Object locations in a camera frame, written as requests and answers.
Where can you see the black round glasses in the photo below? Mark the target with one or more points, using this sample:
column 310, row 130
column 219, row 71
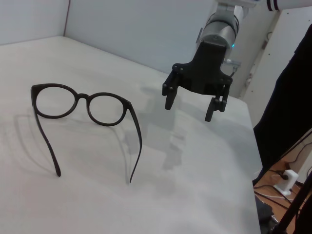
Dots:
column 83, row 95

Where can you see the black tripod leg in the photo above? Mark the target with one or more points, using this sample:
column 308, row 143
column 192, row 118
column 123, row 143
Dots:
column 295, row 207

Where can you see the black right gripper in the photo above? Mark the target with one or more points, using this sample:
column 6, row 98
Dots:
column 207, row 73

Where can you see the black fabric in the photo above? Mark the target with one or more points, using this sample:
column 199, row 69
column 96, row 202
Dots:
column 292, row 97

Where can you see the white power adapter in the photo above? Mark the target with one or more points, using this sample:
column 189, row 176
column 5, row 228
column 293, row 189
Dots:
column 287, row 181

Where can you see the black bag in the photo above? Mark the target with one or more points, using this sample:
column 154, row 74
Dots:
column 265, row 217

